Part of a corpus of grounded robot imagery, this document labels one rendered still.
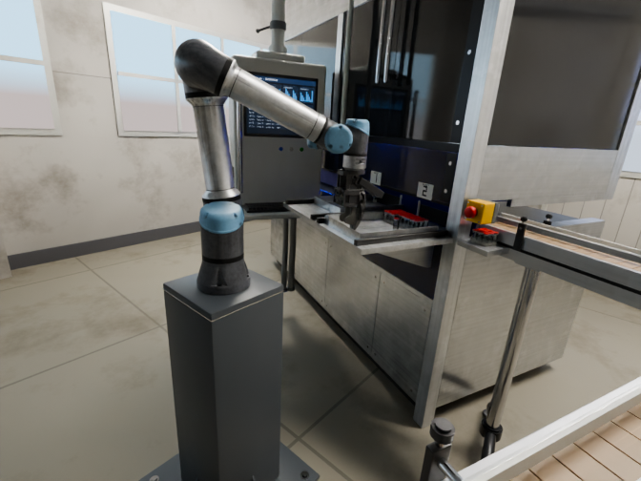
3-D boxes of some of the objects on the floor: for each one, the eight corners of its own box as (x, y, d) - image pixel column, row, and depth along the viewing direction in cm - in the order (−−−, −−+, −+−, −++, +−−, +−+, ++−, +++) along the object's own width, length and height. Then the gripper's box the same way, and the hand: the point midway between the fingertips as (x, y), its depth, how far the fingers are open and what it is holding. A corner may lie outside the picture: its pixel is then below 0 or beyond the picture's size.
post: (423, 414, 163) (533, -188, 98) (432, 424, 158) (555, -204, 92) (412, 418, 160) (518, -199, 95) (422, 428, 155) (540, -216, 90)
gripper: (334, 167, 116) (330, 229, 122) (347, 171, 108) (342, 237, 115) (356, 167, 120) (351, 227, 126) (371, 171, 112) (364, 235, 119)
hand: (354, 227), depth 121 cm, fingers closed, pressing on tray
